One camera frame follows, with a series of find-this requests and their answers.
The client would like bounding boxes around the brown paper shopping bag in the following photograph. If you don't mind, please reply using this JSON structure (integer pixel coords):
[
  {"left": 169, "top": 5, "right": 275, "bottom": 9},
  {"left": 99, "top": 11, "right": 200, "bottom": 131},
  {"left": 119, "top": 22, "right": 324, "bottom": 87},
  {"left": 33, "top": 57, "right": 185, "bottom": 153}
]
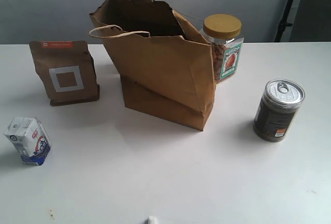
[{"left": 89, "top": 0, "right": 216, "bottom": 131}]

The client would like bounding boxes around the almond jar with yellow lid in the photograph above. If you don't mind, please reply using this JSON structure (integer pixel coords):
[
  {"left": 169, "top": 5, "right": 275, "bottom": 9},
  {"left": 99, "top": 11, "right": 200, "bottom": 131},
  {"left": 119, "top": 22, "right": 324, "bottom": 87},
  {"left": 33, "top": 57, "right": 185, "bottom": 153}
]
[{"left": 200, "top": 14, "right": 244, "bottom": 83}]

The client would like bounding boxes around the brown coffee pouch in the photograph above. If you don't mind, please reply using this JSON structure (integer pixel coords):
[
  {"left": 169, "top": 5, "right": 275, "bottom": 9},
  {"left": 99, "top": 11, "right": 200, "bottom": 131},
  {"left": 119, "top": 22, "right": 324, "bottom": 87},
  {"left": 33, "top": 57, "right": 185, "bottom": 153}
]
[{"left": 29, "top": 40, "right": 100, "bottom": 106}]

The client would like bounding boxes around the dark can with pull-tab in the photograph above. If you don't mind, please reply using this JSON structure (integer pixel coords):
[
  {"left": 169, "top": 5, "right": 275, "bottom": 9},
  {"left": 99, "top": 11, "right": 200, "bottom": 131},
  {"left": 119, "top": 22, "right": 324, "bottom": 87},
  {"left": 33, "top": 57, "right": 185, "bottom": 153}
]
[{"left": 253, "top": 79, "right": 305, "bottom": 142}]

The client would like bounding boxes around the small white object table edge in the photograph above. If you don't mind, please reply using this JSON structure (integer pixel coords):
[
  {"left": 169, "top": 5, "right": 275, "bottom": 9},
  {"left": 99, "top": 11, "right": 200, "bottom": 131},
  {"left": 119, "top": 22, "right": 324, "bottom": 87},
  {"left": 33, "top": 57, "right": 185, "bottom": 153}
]
[{"left": 147, "top": 216, "right": 158, "bottom": 224}]

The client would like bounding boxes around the small white blue carton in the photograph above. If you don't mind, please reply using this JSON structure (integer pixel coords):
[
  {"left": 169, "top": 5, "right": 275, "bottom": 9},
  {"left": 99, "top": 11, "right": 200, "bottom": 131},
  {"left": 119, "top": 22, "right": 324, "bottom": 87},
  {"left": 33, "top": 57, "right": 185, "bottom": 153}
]
[{"left": 4, "top": 117, "right": 51, "bottom": 166}]

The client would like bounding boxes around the black stand pole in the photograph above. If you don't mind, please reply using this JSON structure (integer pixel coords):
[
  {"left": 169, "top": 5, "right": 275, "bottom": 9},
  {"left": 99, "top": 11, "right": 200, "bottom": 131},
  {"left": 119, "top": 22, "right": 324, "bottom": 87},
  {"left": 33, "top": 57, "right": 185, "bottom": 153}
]
[{"left": 274, "top": 0, "right": 294, "bottom": 42}]

